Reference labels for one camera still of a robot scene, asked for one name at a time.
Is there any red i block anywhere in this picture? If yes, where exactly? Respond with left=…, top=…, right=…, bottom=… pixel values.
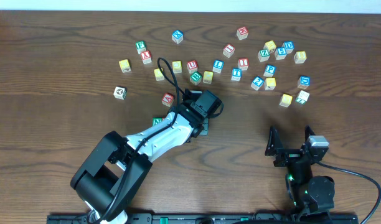
left=223, top=44, right=235, bottom=58
left=238, top=58, right=249, bottom=70

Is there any green B block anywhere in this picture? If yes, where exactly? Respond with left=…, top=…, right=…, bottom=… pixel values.
left=190, top=72, right=202, bottom=85

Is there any yellow block centre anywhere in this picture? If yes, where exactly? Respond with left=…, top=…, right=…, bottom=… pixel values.
left=172, top=60, right=182, bottom=74

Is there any red U block upper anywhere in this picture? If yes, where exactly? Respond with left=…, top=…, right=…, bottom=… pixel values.
left=186, top=60, right=198, bottom=74

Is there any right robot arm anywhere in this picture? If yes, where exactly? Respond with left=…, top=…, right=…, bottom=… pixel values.
left=265, top=126, right=335, bottom=222

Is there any blue 5 block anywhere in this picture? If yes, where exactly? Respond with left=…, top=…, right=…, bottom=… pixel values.
left=275, top=47, right=287, bottom=60

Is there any blue X block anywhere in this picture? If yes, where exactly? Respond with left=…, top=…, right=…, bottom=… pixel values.
left=171, top=30, right=184, bottom=44

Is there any red H block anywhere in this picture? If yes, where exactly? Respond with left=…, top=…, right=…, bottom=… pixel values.
left=237, top=27, right=248, bottom=40

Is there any yellow block beside 2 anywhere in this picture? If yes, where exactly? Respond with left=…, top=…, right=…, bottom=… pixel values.
left=265, top=77, right=276, bottom=90

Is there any blue L block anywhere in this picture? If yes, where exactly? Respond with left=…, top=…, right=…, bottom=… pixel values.
left=212, top=60, right=224, bottom=73

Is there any yellow block far right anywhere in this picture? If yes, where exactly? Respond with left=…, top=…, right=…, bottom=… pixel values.
left=294, top=51, right=307, bottom=64

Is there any yellow block lower right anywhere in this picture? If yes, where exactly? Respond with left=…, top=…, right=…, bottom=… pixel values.
left=279, top=94, right=293, bottom=108

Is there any green N block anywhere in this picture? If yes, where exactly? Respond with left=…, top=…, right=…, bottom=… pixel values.
left=153, top=118, right=164, bottom=126

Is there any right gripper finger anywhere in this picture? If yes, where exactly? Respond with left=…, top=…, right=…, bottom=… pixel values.
left=265, top=126, right=283, bottom=156
left=304, top=125, right=315, bottom=146

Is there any yellow block left middle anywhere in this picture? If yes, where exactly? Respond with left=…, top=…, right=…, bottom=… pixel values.
left=154, top=68, right=165, bottom=81

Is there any blue T block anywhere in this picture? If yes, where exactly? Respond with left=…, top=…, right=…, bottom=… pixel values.
left=231, top=68, right=242, bottom=82

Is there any blue D block lower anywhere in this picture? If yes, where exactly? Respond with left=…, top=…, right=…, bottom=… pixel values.
left=298, top=76, right=311, bottom=90

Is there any blue P block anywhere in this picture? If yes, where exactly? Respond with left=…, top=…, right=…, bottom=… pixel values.
left=263, top=64, right=276, bottom=77

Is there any yellow block top right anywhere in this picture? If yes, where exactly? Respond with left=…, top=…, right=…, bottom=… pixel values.
left=264, top=40, right=276, bottom=54

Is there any blue D block upper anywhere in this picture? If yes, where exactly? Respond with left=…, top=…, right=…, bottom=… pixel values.
left=282, top=41, right=294, bottom=54

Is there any white green Z block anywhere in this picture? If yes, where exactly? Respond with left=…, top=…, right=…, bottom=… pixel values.
left=296, top=90, right=310, bottom=105

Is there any blue 2 block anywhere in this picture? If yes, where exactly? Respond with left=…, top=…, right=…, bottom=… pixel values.
left=251, top=76, right=265, bottom=91

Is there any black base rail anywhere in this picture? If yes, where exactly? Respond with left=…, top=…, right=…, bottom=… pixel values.
left=46, top=212, right=359, bottom=224

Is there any yellow block far left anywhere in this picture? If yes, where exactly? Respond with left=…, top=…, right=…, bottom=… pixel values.
left=119, top=59, right=131, bottom=73

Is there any blue d block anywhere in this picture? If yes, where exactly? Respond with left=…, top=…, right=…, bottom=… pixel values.
left=282, top=41, right=294, bottom=54
left=298, top=76, right=311, bottom=90

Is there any yellow block beside B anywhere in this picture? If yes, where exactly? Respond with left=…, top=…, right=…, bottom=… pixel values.
left=203, top=71, right=214, bottom=84

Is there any white symbol block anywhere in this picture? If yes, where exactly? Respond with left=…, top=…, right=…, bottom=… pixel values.
left=113, top=86, right=127, bottom=100

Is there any red A block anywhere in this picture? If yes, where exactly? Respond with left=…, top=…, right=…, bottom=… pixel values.
left=161, top=93, right=175, bottom=107

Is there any green F block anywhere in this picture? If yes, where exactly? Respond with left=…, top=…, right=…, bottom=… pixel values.
left=136, top=40, right=147, bottom=54

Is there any red Y block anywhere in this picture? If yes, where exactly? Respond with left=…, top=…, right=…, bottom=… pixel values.
left=140, top=50, right=152, bottom=64

